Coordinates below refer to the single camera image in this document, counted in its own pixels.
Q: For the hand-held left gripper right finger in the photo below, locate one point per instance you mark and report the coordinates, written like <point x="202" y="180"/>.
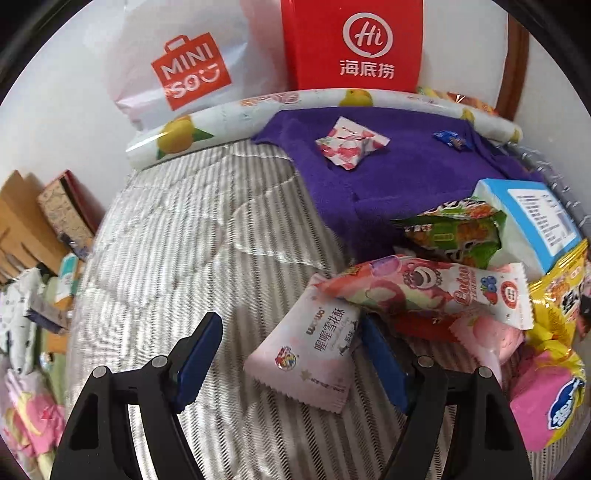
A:
<point x="383" y="364"/>

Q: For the brown wooden door frame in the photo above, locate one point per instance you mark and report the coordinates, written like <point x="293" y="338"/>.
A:
<point x="515" y="69"/>

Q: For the fruit-print paper roll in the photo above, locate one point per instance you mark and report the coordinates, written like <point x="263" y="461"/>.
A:
<point x="180" y="134"/>

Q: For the purple towel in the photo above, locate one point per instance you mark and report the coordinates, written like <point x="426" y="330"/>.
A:
<point x="323" y="194"/>

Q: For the yellow chips bag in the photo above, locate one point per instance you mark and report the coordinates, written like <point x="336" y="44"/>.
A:
<point x="429" y="92"/>

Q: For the red snack packet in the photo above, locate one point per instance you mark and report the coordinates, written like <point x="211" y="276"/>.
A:
<point x="415" y="327"/>

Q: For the green snack packet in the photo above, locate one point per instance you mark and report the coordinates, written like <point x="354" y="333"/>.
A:
<point x="443" y="235"/>

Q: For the pink and yellow snack packet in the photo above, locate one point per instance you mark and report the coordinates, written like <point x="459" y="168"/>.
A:
<point x="540" y="401"/>

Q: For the white floral cloth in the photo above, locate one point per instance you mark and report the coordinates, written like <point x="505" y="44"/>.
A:
<point x="18" y="318"/>

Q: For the white plastic shopping bag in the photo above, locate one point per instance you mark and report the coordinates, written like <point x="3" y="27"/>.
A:
<point x="138" y="37"/>

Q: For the grey checked cushion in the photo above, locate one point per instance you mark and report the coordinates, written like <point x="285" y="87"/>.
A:
<point x="545" y="161"/>

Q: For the blue white tissue pack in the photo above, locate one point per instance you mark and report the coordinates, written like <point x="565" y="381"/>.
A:
<point x="531" y="207"/>

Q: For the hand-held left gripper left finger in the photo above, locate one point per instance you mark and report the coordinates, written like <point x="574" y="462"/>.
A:
<point x="198" y="360"/>

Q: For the orange chips bag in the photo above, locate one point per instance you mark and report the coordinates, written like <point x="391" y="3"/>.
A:
<point x="475" y="104"/>

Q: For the pink printed cloth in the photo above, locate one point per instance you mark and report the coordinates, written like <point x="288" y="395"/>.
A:
<point x="32" y="415"/>

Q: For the pale pink snack packet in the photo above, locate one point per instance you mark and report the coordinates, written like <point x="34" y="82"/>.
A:
<point x="314" y="350"/>

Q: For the small blue white pack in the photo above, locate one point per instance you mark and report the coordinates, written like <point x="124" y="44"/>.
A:
<point x="69" y="277"/>

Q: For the pale pink peach-print packet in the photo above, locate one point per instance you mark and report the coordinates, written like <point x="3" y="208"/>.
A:
<point x="485" y="341"/>

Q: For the small blue candy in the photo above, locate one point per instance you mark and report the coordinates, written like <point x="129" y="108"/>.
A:
<point x="445" y="136"/>

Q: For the red paper bag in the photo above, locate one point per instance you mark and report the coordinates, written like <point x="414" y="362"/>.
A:
<point x="314" y="46"/>

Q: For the brown cardboard box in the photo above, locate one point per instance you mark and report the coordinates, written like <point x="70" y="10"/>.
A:
<point x="23" y="221"/>

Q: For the strawberry-print candy packet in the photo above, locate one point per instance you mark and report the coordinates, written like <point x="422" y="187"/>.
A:
<point x="351" y="145"/>

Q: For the pink bear-print snack packet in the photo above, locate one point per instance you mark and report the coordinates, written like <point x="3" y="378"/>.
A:
<point x="415" y="286"/>

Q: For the patterned red-edged box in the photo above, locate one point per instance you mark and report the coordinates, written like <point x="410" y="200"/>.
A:
<point x="64" y="207"/>

